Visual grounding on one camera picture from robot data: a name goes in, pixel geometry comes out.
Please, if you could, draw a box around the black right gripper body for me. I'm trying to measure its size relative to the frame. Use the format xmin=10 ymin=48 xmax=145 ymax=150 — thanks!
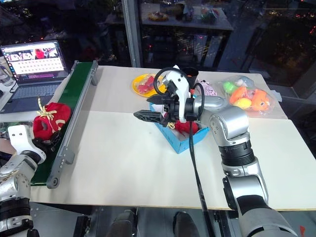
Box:
xmin=159 ymin=91 xmax=181 ymax=125

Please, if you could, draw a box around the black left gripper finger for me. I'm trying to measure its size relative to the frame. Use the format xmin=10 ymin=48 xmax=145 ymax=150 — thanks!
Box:
xmin=50 ymin=131 xmax=63 ymax=153

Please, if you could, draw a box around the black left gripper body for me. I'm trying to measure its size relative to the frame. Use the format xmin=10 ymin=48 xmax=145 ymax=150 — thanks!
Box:
xmin=33 ymin=137 xmax=54 ymax=152

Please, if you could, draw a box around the red cloth shoe gold tie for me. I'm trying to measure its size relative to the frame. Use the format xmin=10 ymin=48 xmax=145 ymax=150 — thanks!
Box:
xmin=33 ymin=97 xmax=73 ymax=142
xmin=167 ymin=120 xmax=199 ymax=135

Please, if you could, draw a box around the blue cardboard shoebox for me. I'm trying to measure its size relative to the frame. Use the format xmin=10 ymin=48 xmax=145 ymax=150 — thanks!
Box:
xmin=149 ymin=102 xmax=210 ymax=155

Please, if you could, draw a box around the red toy food piece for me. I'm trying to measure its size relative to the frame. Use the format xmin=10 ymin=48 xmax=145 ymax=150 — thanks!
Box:
xmin=137 ymin=75 xmax=157 ymax=94

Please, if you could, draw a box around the yellow plastic plate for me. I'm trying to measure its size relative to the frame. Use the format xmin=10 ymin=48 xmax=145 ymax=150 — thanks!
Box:
xmin=132 ymin=73 xmax=169 ymax=97

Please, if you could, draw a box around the black cup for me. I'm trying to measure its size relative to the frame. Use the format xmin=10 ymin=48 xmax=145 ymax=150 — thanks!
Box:
xmin=182 ymin=67 xmax=199 ymax=87

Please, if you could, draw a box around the pink patterned cloth pouch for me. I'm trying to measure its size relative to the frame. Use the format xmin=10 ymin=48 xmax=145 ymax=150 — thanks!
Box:
xmin=197 ymin=79 xmax=218 ymax=97

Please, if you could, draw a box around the green plush toy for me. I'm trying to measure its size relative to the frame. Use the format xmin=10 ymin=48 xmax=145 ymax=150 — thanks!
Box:
xmin=222 ymin=80 xmax=236 ymax=94

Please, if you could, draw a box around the yellow plush toy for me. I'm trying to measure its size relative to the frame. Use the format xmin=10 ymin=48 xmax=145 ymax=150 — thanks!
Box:
xmin=233 ymin=98 xmax=251 ymax=110

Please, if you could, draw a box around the grey metal window pillar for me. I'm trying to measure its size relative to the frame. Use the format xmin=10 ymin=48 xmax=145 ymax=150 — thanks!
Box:
xmin=121 ymin=0 xmax=143 ymax=68

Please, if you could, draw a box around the grey open laptop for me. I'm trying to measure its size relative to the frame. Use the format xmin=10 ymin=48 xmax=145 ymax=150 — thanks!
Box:
xmin=0 ymin=40 xmax=70 ymax=115

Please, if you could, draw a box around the grey white plush toy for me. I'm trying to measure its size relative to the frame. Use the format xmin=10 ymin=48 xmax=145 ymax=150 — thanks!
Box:
xmin=234 ymin=77 xmax=254 ymax=87

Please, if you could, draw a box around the grey background table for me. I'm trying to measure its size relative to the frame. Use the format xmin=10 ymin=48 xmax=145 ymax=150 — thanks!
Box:
xmin=141 ymin=6 xmax=235 ymax=32

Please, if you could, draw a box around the background plate of colourful items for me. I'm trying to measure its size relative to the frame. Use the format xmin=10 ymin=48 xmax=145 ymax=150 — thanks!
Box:
xmin=148 ymin=10 xmax=170 ymax=22

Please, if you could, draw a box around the orange plush fish toy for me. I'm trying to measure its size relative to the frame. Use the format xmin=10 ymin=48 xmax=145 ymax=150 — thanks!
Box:
xmin=250 ymin=88 xmax=271 ymax=111

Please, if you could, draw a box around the clear plastic toy bag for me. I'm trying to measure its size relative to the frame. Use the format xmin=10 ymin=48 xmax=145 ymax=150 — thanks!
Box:
xmin=218 ymin=75 xmax=277 ymax=119

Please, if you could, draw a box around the background bag of colourful toys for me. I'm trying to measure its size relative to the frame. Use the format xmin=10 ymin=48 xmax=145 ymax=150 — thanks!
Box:
xmin=200 ymin=6 xmax=221 ymax=25

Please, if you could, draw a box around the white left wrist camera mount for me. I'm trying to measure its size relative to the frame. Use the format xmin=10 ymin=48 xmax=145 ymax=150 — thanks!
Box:
xmin=7 ymin=124 xmax=47 ymax=164

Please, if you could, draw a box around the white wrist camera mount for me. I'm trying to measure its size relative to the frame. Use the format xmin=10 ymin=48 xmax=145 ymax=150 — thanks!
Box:
xmin=7 ymin=124 xmax=47 ymax=164
xmin=162 ymin=64 xmax=192 ymax=123

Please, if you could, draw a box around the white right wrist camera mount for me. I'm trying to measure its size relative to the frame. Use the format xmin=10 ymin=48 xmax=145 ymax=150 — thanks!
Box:
xmin=162 ymin=64 xmax=192 ymax=123

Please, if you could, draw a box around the green conveyor belt grey frame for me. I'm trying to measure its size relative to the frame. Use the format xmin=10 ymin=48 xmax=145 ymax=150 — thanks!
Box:
xmin=30 ymin=60 xmax=99 ymax=190

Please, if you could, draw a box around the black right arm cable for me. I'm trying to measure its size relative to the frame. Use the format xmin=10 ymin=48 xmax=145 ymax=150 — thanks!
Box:
xmin=153 ymin=67 xmax=216 ymax=237

